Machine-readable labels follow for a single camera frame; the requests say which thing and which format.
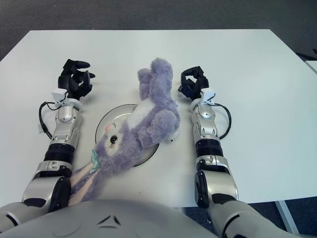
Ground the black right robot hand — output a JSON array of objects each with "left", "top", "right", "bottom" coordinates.
[{"left": 178, "top": 66, "right": 210, "bottom": 101}]

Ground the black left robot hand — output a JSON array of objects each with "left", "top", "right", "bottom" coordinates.
[{"left": 58, "top": 59, "right": 96, "bottom": 101}]

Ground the purple plush bunny doll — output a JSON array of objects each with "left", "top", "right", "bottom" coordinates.
[{"left": 68, "top": 57, "right": 181, "bottom": 203}]

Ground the white plate with black rim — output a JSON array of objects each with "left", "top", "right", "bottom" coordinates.
[{"left": 95, "top": 104, "right": 160, "bottom": 167}]

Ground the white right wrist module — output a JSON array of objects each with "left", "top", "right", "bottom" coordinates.
[{"left": 200, "top": 88, "right": 217, "bottom": 105}]

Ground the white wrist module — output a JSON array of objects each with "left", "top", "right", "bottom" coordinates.
[
  {"left": 52, "top": 88, "right": 69, "bottom": 108},
  {"left": 200, "top": 88, "right": 217, "bottom": 105}
]

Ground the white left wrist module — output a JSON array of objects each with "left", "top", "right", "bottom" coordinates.
[{"left": 52, "top": 88, "right": 69, "bottom": 108}]

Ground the black chair base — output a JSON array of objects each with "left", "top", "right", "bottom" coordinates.
[{"left": 296, "top": 48, "right": 317, "bottom": 60}]

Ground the grey robot torso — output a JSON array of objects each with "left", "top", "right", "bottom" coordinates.
[{"left": 0, "top": 197, "right": 218, "bottom": 238}]

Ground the white table leg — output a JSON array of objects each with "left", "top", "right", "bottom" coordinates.
[{"left": 274, "top": 199, "right": 299, "bottom": 238}]

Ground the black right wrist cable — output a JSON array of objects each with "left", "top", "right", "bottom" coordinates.
[{"left": 212, "top": 102, "right": 232, "bottom": 140}]

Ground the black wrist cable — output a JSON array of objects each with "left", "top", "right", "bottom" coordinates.
[
  {"left": 39, "top": 100, "right": 60, "bottom": 140},
  {"left": 212, "top": 102, "right": 232, "bottom": 140}
]

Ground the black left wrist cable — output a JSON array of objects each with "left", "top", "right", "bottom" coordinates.
[{"left": 39, "top": 100, "right": 60, "bottom": 140}]

